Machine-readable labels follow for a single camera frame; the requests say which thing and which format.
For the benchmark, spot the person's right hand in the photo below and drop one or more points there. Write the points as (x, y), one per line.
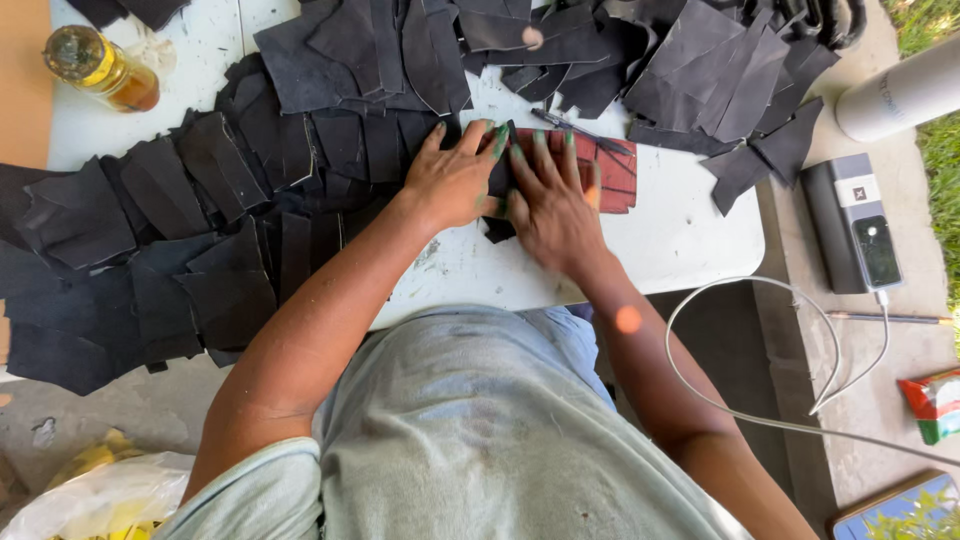
(559, 217)

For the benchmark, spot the person's left hand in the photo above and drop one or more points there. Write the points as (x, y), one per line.
(448, 180)

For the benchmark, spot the small black leather cutout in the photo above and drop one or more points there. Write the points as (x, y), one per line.
(498, 180)

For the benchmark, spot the red pattern template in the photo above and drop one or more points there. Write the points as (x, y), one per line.
(616, 180)

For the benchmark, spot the dark pen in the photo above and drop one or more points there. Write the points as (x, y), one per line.
(577, 132)

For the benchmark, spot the heap of black leather pieces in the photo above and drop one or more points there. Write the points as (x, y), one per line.
(675, 67)

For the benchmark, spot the grey shirt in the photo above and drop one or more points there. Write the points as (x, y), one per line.
(480, 435)

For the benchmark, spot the layered rows of black leather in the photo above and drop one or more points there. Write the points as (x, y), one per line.
(187, 247)

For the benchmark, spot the grey power bank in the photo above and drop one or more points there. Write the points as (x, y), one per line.
(851, 225)

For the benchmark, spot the thin pencil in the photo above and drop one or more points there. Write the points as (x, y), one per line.
(892, 319)

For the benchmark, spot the white insulated flask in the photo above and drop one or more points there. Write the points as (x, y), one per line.
(900, 94)

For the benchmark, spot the glass bottle with amber liquid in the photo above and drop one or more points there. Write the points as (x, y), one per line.
(101, 69)

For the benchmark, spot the red green snack packet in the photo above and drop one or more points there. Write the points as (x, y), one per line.
(936, 405)

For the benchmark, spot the brown board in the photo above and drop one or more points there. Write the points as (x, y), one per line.
(22, 82)

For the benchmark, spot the phone with brown case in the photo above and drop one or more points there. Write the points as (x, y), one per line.
(900, 514)

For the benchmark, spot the white yellow plastic bag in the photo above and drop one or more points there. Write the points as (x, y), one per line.
(105, 495)

